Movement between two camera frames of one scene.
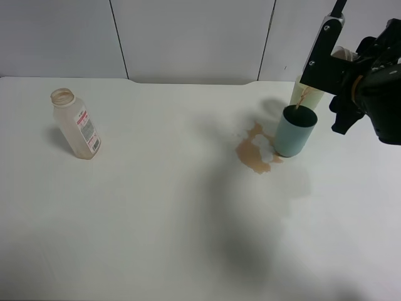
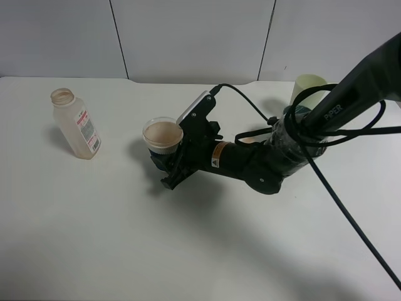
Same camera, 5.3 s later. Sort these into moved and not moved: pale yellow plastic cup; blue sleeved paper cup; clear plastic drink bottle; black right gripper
Moved: black right gripper; blue sleeved paper cup
Not moved: pale yellow plastic cup; clear plastic drink bottle
